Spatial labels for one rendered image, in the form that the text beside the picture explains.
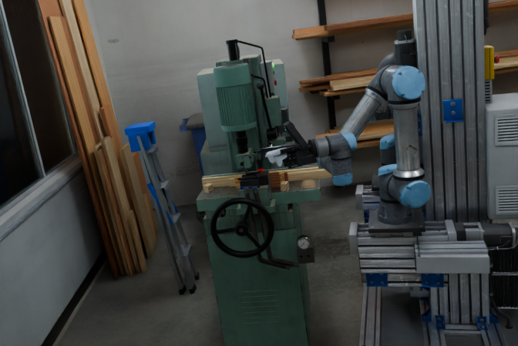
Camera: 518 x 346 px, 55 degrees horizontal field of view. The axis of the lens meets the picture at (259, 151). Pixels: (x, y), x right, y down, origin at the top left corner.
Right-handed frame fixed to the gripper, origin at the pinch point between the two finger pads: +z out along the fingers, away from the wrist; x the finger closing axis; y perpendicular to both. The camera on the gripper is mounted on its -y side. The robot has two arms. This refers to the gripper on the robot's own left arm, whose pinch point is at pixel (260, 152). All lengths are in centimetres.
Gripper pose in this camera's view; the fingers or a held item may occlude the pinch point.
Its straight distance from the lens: 177.2
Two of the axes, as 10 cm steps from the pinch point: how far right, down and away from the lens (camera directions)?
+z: -9.7, 1.8, -1.7
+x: -1.8, -0.8, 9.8
